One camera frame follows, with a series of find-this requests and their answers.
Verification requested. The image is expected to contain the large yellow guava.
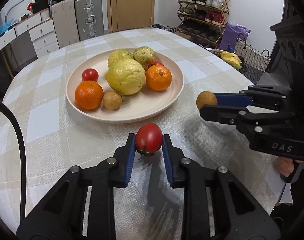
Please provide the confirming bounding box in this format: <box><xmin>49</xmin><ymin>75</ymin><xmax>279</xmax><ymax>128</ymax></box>
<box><xmin>106</xmin><ymin>59</ymin><xmax>146</xmax><ymax>95</ymax></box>

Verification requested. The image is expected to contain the brown longan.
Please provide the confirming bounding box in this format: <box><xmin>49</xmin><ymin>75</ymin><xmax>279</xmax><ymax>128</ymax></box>
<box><xmin>196</xmin><ymin>91</ymin><xmax>218</xmax><ymax>110</ymax></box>
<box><xmin>102</xmin><ymin>92</ymin><xmax>123</xmax><ymax>111</ymax></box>

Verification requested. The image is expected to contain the black cable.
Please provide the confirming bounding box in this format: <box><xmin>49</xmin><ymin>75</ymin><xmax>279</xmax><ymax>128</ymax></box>
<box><xmin>0</xmin><ymin>97</ymin><xmax>28</xmax><ymax>222</ymax></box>

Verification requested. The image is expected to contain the white drawer desk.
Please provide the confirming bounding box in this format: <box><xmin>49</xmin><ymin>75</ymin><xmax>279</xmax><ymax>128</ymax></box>
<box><xmin>0</xmin><ymin>9</ymin><xmax>60</xmax><ymax>58</ymax></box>

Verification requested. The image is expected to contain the green yellow guava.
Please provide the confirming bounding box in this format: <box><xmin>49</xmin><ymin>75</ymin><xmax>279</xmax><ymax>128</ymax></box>
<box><xmin>107</xmin><ymin>49</ymin><xmax>133</xmax><ymax>68</ymax></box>

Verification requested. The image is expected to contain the red tomato with stem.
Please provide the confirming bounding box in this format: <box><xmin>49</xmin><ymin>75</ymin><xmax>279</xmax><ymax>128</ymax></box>
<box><xmin>135</xmin><ymin>123</ymin><xmax>163</xmax><ymax>157</ymax></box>

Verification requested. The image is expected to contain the right hand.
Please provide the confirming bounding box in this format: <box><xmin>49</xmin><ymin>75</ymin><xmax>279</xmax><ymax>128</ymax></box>
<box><xmin>277</xmin><ymin>157</ymin><xmax>294</xmax><ymax>177</ymax></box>

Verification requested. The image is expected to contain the beige suitcase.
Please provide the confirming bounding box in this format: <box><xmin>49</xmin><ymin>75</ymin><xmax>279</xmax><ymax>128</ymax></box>
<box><xmin>51</xmin><ymin>0</ymin><xmax>80</xmax><ymax>48</ymax></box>

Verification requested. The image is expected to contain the wooden shoe rack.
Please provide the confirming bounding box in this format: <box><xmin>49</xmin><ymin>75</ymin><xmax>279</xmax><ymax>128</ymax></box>
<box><xmin>177</xmin><ymin>0</ymin><xmax>231</xmax><ymax>48</ymax></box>

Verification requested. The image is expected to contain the purple bag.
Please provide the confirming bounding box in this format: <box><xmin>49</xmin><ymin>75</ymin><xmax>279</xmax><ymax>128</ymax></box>
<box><xmin>219</xmin><ymin>22</ymin><xmax>251</xmax><ymax>51</ymax></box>

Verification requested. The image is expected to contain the silver suitcase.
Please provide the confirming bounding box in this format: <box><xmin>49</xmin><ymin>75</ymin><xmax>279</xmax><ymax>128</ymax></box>
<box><xmin>75</xmin><ymin>0</ymin><xmax>104</xmax><ymax>41</ymax></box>

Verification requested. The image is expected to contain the orange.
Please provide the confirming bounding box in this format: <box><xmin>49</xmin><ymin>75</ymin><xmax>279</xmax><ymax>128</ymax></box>
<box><xmin>75</xmin><ymin>81</ymin><xmax>104</xmax><ymax>111</ymax></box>
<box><xmin>145</xmin><ymin>64</ymin><xmax>172</xmax><ymax>92</ymax></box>

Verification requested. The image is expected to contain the woven basket bag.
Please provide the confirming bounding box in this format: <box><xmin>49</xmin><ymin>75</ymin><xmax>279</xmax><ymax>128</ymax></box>
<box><xmin>234</xmin><ymin>33</ymin><xmax>271</xmax><ymax>72</ymax></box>

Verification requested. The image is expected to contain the cream round plate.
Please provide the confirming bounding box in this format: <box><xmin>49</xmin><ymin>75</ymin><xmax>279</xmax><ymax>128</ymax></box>
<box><xmin>66</xmin><ymin>50</ymin><xmax>185</xmax><ymax>124</ymax></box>

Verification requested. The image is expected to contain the red tomato on plate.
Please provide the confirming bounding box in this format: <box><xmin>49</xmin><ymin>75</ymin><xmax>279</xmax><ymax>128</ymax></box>
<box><xmin>81</xmin><ymin>68</ymin><xmax>99</xmax><ymax>82</ymax></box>

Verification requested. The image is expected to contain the checkered tablecloth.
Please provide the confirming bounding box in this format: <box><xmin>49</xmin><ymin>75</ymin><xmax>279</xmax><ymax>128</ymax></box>
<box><xmin>0</xmin><ymin>29</ymin><xmax>284</xmax><ymax>239</ymax></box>

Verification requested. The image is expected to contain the wooden door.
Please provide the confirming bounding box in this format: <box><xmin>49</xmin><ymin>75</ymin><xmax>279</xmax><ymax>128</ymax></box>
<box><xmin>107</xmin><ymin>0</ymin><xmax>155</xmax><ymax>33</ymax></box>

